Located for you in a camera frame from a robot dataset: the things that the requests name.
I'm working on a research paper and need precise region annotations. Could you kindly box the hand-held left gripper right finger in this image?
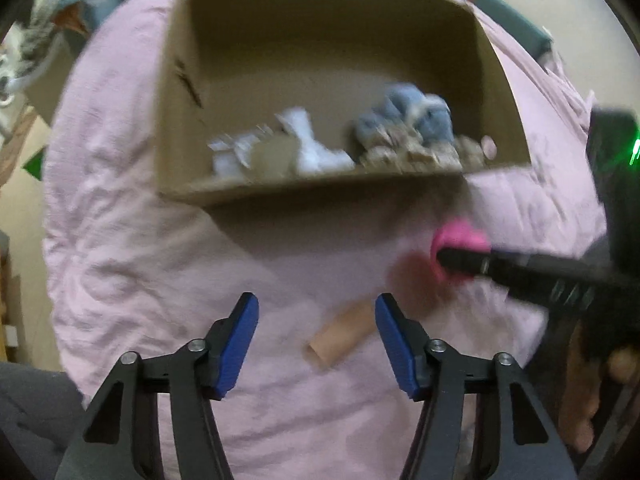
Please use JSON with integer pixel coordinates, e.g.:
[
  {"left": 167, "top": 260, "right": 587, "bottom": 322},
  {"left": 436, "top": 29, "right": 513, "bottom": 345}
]
[{"left": 375, "top": 293, "right": 578, "bottom": 480}]

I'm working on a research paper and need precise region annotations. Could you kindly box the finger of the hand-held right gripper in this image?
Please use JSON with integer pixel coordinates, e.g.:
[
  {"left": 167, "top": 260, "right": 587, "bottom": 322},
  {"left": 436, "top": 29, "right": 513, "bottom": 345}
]
[{"left": 437, "top": 246, "right": 601, "bottom": 321}]

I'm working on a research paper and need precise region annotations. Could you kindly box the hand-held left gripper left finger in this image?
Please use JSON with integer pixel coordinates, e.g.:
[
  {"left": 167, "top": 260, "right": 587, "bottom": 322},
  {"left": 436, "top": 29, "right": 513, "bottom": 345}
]
[{"left": 54, "top": 292, "right": 260, "bottom": 480}]

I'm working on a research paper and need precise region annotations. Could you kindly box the pink rubber toy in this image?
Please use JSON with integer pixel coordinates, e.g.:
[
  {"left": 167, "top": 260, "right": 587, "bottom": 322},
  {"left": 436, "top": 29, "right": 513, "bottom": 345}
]
[{"left": 431, "top": 218, "right": 491, "bottom": 285}]

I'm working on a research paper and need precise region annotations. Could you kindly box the beige tube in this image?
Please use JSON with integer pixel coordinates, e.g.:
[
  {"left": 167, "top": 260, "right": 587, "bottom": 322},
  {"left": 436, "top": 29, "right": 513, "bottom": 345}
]
[{"left": 307, "top": 302, "right": 376, "bottom": 368}]

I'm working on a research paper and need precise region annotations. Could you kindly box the beige lace scrunchie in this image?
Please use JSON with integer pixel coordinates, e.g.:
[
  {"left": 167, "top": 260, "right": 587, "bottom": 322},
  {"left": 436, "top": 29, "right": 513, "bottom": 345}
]
[{"left": 360, "top": 130, "right": 488, "bottom": 171}]

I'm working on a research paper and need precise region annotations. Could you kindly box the light blue plush toy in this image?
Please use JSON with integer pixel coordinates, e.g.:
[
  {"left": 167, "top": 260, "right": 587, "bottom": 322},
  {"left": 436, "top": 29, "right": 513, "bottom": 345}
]
[{"left": 407, "top": 92, "right": 456, "bottom": 143}]

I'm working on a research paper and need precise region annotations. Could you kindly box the blue fluffy plush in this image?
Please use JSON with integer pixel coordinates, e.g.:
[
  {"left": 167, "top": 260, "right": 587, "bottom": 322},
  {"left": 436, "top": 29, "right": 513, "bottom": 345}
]
[{"left": 355, "top": 82, "right": 426, "bottom": 148}]

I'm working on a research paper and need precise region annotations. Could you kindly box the brown cardboard piece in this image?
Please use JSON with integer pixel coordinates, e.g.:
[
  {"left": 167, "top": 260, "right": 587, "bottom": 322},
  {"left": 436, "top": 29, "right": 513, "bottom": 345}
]
[{"left": 250, "top": 140, "right": 301, "bottom": 178}]

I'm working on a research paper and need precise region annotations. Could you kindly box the brown cardboard box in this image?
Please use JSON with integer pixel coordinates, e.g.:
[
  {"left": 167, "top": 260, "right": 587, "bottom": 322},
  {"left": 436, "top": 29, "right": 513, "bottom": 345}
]
[{"left": 152, "top": 0, "right": 533, "bottom": 208}]

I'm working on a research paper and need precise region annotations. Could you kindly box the person's right hand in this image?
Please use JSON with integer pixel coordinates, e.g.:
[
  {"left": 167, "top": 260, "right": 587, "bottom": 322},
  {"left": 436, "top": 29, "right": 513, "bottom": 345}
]
[{"left": 557, "top": 321, "right": 640, "bottom": 453}]

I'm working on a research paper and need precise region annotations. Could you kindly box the pink bed blanket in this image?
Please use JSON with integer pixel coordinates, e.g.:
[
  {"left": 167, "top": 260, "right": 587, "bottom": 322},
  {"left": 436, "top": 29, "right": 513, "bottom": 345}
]
[{"left": 42, "top": 0, "right": 613, "bottom": 480}]

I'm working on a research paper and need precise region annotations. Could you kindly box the person's left leg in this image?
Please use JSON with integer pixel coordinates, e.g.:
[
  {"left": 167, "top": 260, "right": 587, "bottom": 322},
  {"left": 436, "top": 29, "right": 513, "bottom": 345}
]
[{"left": 0, "top": 360, "right": 88, "bottom": 480}]

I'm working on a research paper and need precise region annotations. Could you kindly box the green floor mat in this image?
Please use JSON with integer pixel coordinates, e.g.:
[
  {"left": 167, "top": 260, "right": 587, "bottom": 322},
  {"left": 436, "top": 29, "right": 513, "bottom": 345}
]
[{"left": 22, "top": 145, "right": 48, "bottom": 183}]

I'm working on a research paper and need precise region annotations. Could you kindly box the light blue fleece cloth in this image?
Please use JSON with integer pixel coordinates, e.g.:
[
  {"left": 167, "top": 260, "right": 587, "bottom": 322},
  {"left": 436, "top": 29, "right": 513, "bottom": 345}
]
[{"left": 60, "top": 0, "right": 131, "bottom": 36}]

